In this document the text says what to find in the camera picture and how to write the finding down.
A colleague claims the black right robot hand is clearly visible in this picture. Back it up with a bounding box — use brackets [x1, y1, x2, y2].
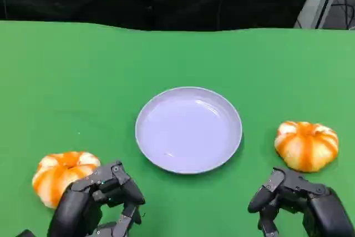
[247, 167, 355, 237]

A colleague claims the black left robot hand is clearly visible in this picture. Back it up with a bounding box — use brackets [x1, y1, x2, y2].
[48, 160, 145, 237]

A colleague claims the green cloth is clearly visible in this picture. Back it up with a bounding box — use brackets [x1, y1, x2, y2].
[0, 19, 355, 237]

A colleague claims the lilac plate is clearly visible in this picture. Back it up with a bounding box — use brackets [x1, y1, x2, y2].
[135, 86, 244, 175]

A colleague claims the silver metal frame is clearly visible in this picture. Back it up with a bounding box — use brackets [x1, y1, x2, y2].
[293, 0, 355, 29]

